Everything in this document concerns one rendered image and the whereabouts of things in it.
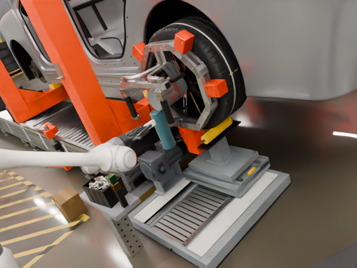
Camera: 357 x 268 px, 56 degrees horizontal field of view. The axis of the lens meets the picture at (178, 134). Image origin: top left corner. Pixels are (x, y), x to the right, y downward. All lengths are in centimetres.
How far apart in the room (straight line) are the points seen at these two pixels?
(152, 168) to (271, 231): 84
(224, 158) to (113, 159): 108
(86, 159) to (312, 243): 124
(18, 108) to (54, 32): 204
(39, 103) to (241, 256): 290
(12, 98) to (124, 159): 277
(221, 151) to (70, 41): 116
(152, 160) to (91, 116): 49
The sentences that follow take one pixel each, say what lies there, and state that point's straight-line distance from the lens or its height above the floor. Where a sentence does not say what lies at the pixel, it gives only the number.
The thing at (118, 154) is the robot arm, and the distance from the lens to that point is 138.
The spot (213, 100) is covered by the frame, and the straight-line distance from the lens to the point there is 184.
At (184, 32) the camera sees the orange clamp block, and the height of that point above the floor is 115.
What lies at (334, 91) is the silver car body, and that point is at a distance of 159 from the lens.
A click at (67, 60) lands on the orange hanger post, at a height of 118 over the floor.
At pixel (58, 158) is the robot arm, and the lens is 138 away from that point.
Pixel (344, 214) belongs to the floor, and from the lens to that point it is 212.
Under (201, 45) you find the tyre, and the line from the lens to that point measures 180.
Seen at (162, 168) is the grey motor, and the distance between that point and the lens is 230.
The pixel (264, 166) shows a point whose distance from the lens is 233.
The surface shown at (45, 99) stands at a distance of 412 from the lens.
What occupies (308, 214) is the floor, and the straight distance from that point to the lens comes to 213.
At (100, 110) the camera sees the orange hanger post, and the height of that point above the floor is 82.
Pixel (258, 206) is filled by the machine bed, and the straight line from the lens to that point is 211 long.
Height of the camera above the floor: 146
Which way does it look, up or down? 25 degrees down
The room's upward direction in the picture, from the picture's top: 20 degrees counter-clockwise
